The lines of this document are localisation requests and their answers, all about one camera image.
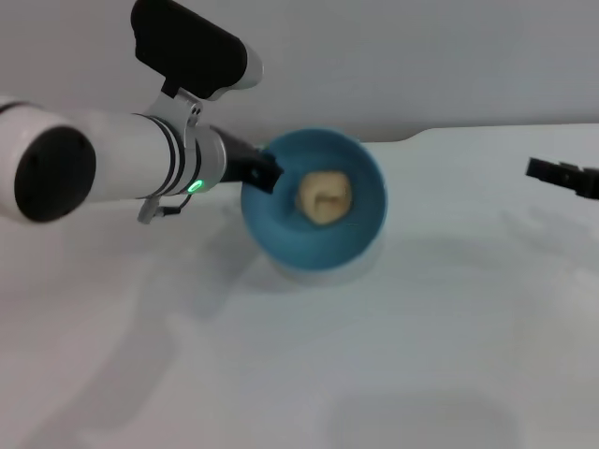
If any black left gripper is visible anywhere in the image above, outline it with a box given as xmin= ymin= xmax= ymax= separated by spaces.
xmin=214 ymin=124 xmax=285 ymax=195

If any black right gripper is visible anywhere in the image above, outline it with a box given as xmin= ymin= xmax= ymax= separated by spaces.
xmin=526 ymin=157 xmax=599 ymax=201

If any beige egg yolk pastry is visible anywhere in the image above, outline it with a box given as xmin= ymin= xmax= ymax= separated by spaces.
xmin=295 ymin=170 xmax=353 ymax=225

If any blue bowl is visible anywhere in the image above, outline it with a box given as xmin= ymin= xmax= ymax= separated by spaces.
xmin=241 ymin=128 xmax=389 ymax=276

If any left arm cable with connector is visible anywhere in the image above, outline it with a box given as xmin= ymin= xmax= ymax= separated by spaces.
xmin=137 ymin=190 xmax=196 ymax=225

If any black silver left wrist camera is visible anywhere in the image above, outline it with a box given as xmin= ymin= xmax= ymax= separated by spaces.
xmin=129 ymin=0 xmax=265 ymax=102

